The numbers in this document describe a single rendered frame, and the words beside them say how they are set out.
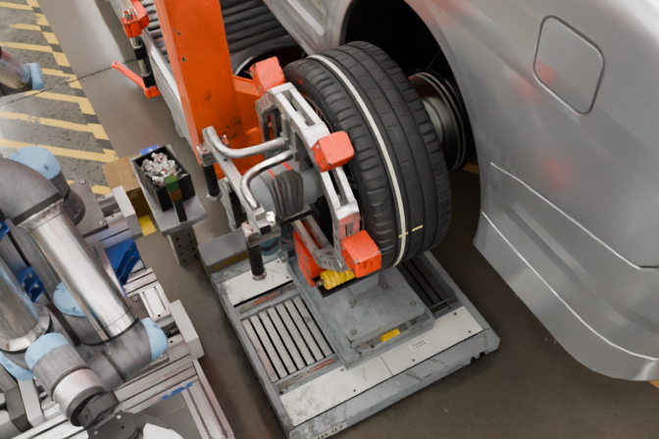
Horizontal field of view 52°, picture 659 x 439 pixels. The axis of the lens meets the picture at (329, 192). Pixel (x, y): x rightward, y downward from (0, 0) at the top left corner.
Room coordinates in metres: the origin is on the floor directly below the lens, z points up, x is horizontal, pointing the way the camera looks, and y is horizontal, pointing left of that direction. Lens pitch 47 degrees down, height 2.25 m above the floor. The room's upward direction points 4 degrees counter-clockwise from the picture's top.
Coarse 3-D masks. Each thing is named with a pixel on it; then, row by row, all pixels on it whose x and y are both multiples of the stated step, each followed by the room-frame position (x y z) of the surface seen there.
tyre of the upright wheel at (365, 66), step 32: (288, 64) 1.59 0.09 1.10; (320, 64) 1.50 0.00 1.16; (352, 64) 1.46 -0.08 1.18; (384, 64) 1.45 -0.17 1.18; (320, 96) 1.37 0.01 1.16; (352, 96) 1.34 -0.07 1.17; (384, 96) 1.35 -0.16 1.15; (416, 96) 1.35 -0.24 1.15; (352, 128) 1.26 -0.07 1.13; (384, 128) 1.27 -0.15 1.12; (416, 128) 1.28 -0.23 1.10; (352, 160) 1.21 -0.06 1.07; (384, 160) 1.20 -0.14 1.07; (416, 160) 1.21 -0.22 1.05; (384, 192) 1.15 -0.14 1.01; (416, 192) 1.17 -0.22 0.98; (448, 192) 1.19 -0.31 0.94; (320, 224) 1.43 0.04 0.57; (384, 224) 1.11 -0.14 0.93; (416, 224) 1.14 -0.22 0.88; (448, 224) 1.19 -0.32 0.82; (384, 256) 1.10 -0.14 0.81
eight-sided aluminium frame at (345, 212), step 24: (264, 96) 1.52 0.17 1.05; (288, 96) 1.44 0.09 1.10; (264, 120) 1.57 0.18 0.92; (288, 120) 1.36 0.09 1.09; (312, 120) 1.32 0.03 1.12; (312, 144) 1.24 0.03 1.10; (336, 168) 1.21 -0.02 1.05; (336, 216) 1.12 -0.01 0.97; (312, 240) 1.33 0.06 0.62; (336, 240) 1.13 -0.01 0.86; (336, 264) 1.13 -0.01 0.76
